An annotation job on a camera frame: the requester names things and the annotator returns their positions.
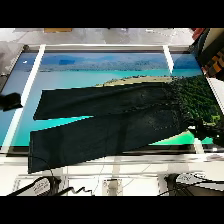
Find black cable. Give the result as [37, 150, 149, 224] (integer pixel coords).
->
[30, 155, 56, 188]

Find dark blue jeans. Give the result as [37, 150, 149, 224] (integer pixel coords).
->
[27, 79, 202, 175]

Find heap of clothes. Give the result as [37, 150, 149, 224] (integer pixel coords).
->
[190, 28, 224, 82]

